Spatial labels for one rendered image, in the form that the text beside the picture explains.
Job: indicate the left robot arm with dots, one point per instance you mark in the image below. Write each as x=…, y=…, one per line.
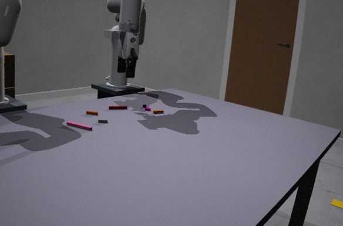
x=132, y=15

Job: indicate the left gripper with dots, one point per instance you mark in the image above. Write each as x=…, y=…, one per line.
x=128, y=49

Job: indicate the pink rod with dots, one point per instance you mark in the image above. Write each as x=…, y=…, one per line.
x=79, y=126

